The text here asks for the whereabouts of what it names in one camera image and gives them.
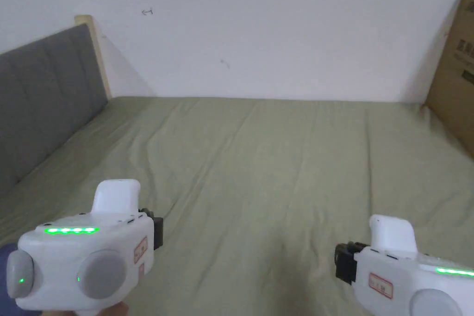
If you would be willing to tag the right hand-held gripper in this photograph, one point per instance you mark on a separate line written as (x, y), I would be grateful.
(407, 275)

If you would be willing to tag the brown cardboard carton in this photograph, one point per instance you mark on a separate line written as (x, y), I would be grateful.
(453, 71)

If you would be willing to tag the bed with pale green sheet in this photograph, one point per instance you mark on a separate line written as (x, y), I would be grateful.
(259, 182)

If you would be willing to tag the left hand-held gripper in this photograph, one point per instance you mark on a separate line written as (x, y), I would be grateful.
(74, 253)

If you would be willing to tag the grey padded headboard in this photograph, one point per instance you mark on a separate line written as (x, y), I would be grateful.
(44, 101)

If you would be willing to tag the person's left hand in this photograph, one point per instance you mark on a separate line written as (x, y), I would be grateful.
(114, 310)

